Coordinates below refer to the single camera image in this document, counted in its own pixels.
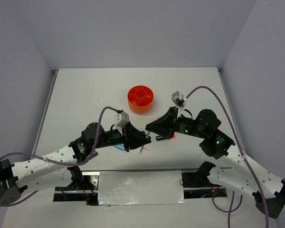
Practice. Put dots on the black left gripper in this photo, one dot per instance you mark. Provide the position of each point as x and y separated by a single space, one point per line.
132 138

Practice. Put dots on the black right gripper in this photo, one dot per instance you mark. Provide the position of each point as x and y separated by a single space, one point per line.
163 127

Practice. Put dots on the clear white pen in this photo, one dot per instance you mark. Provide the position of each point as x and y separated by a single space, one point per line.
144 142

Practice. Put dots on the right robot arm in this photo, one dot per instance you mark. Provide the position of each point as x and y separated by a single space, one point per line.
267 189

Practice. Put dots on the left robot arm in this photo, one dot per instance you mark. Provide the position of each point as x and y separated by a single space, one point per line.
61 167

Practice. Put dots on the small black usb stick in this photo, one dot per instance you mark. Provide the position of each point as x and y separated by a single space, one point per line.
161 138

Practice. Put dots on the blue capsule eraser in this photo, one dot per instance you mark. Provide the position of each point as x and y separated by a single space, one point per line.
120 147

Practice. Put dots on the orange round compartment organizer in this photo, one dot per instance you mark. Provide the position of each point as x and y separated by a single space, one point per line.
140 99

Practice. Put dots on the silver foil covered panel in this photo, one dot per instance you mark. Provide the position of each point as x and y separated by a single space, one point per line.
140 188

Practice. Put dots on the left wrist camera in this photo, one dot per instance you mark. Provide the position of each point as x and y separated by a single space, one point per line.
121 120

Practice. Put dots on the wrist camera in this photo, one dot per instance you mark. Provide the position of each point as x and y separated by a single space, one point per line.
121 120
178 99

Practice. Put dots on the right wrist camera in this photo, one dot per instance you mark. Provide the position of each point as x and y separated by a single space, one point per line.
178 99

